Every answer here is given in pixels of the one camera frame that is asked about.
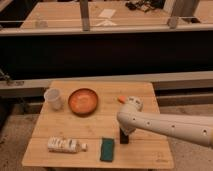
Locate grey metal post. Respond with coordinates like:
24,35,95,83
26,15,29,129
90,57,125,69
79,0,90,31

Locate white plastic bottle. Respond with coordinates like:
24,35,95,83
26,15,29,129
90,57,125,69
47,137,88,153

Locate orange marker pen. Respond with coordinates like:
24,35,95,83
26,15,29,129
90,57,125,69
118,96,127,103

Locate black eraser block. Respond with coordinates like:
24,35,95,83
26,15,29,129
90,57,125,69
120,131,129,144

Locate orange wooden bowl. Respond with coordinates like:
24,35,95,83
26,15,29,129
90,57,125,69
68,88,99,117

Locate grey metal bracket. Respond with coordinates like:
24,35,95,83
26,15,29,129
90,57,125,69
167,16,178,29

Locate green sponge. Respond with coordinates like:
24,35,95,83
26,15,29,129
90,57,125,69
100,138,115,162

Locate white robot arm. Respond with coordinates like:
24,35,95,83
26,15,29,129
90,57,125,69
117,96,213,149

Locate translucent plastic cup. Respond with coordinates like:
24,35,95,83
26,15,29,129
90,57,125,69
44,88,62,110

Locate black cable bundle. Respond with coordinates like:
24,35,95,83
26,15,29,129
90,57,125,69
125,0,164,13

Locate white paper sheet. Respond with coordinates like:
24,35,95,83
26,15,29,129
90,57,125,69
99,9,115,18

